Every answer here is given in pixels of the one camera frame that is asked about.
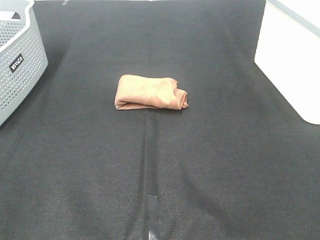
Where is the brown microfiber towel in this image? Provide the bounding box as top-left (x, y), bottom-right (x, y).
top-left (114, 74), bottom-right (189, 110)

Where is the black fabric table cover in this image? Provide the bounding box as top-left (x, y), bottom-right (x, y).
top-left (0, 0), bottom-right (320, 240)

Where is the white woven-pattern plastic bin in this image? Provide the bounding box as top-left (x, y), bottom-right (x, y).
top-left (254, 0), bottom-right (320, 125)

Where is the grey perforated plastic basket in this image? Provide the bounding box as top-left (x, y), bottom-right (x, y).
top-left (0, 0), bottom-right (48, 123)

